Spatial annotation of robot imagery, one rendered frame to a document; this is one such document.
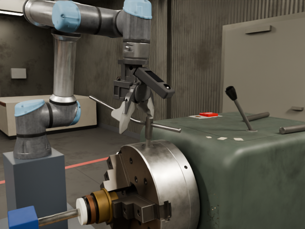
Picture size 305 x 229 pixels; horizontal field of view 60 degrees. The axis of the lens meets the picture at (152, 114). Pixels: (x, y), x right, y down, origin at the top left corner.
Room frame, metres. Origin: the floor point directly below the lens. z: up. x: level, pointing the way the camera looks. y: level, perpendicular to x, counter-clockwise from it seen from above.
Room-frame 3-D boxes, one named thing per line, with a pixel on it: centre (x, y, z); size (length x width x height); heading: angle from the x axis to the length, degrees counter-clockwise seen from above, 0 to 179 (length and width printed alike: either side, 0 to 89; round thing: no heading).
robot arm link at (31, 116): (1.11, 0.51, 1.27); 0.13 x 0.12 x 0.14; 130
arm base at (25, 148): (1.11, 0.52, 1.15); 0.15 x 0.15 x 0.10
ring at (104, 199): (0.68, 0.14, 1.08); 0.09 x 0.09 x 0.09; 31
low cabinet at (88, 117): (7.07, 2.93, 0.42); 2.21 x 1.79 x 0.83; 129
